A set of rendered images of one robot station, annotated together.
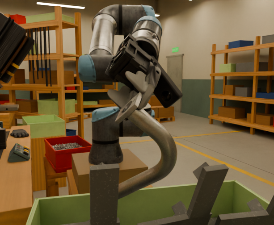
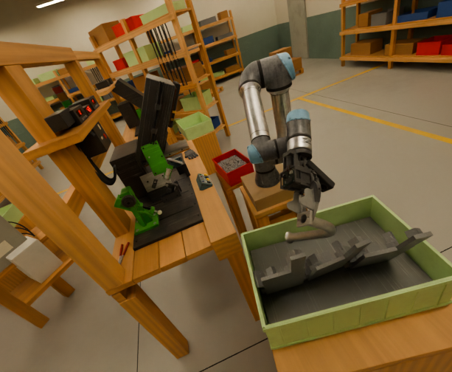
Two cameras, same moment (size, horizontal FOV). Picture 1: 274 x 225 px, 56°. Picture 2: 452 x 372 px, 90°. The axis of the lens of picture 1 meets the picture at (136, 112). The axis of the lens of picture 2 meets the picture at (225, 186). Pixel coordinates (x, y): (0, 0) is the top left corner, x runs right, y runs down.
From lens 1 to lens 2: 44 cm
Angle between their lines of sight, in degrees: 30
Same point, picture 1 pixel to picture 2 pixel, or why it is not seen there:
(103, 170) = (298, 258)
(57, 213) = (255, 238)
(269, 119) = (411, 47)
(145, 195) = not seen: hidden behind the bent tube
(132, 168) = not seen: hidden behind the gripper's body
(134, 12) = (273, 68)
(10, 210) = (225, 237)
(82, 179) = (257, 202)
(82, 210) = (268, 234)
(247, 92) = (386, 18)
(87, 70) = (256, 159)
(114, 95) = (291, 206)
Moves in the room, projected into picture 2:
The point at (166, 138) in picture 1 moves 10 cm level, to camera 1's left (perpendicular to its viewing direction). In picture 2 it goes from (329, 229) to (294, 232)
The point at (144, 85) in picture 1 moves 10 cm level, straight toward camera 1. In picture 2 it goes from (312, 203) to (319, 229)
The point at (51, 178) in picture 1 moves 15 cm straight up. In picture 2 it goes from (228, 191) to (223, 174)
